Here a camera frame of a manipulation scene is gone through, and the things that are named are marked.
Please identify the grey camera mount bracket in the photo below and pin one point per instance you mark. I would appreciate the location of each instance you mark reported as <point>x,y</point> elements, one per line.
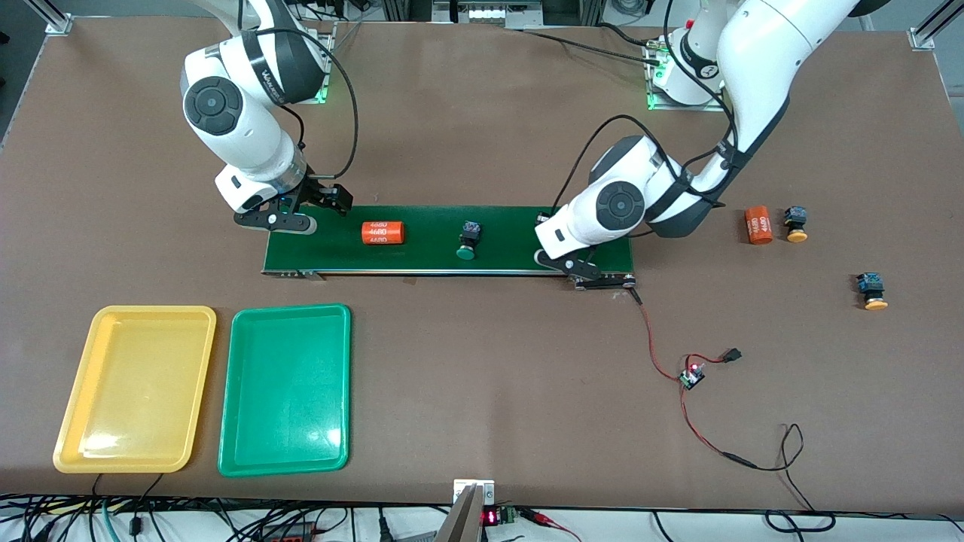
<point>467,516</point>

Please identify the red black power strip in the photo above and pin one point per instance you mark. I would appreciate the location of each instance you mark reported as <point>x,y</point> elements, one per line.
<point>290,536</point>

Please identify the aluminium corner profile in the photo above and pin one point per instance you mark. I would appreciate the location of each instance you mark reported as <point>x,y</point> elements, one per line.
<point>930,26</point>
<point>59,25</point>

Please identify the green conveyor belt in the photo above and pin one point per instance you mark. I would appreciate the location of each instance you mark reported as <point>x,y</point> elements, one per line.
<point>429,245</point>

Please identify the yellow push button switch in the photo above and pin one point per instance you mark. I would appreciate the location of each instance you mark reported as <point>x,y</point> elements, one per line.
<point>796,224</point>
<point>872,291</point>

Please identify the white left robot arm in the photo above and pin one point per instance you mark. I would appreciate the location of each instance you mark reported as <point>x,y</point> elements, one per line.
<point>761,68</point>

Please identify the orange cylinder white 4680 print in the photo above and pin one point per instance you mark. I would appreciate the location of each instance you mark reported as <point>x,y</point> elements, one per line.
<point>759,225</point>
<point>382,232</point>

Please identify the small speed controller board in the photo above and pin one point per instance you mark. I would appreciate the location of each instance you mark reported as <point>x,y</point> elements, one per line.
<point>691,376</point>

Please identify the green plastic tray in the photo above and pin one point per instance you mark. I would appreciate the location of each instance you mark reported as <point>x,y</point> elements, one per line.
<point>286,406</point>

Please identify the red alligator clip lead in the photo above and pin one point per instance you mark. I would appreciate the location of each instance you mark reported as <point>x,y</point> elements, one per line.
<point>546,519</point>

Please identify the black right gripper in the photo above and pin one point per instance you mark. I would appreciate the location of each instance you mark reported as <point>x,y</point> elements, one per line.
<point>315,194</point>

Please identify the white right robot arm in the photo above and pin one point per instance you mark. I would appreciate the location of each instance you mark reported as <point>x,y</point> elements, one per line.
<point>263,150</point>

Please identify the red LED display module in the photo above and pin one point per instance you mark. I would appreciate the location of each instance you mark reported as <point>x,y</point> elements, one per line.
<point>498,516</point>

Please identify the silver box with lights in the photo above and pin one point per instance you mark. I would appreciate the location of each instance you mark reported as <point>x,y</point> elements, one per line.
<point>488,11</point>

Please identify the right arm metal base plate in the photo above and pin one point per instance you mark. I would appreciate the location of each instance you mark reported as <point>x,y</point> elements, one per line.
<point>329,68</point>

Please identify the green push button switch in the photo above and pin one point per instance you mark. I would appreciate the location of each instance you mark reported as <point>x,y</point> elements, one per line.
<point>468,241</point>

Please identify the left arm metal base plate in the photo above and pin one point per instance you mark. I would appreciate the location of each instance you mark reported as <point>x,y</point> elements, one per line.
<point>685,107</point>

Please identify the yellow plastic tray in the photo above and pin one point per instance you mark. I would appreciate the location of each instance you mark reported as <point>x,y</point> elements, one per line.
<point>135,388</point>

